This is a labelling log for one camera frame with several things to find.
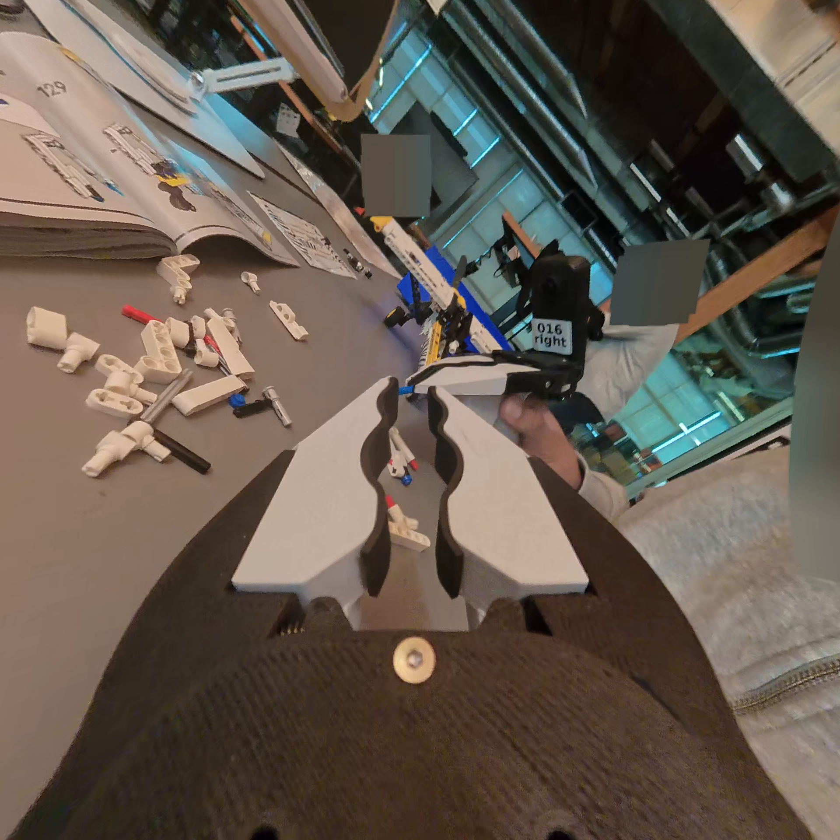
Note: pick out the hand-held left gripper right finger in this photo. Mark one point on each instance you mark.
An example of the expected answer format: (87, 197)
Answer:
(518, 525)

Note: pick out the lego sticker sheet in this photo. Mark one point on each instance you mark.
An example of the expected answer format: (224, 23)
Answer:
(302, 236)

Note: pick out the white angled lego beam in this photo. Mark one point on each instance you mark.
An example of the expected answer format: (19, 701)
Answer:
(177, 269)

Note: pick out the black computer monitor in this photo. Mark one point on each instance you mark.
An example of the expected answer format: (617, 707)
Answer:
(348, 39)

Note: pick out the yellow white lego crane model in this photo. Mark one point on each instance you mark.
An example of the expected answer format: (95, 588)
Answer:
(420, 269)

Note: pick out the white lego arm assembly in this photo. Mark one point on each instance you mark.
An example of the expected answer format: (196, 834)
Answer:
(399, 459)

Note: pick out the person's right forearm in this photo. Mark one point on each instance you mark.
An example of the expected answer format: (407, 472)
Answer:
(604, 492)

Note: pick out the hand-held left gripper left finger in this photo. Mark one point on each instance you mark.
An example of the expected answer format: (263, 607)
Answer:
(302, 525)

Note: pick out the person's grey hoodie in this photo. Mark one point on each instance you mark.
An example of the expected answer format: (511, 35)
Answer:
(709, 558)

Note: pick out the person's right hand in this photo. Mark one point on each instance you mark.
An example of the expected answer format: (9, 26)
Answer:
(541, 433)

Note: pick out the tiny white lego peg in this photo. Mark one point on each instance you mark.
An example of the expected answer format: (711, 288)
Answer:
(250, 281)

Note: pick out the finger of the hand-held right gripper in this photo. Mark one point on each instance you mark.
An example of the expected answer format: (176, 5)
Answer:
(466, 380)

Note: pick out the white lego panel piece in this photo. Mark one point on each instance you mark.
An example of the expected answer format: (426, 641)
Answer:
(289, 320)

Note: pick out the open lego instruction booklet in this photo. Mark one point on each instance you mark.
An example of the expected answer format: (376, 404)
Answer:
(85, 164)

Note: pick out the pile of white lego pieces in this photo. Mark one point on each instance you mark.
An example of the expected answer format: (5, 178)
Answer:
(157, 354)

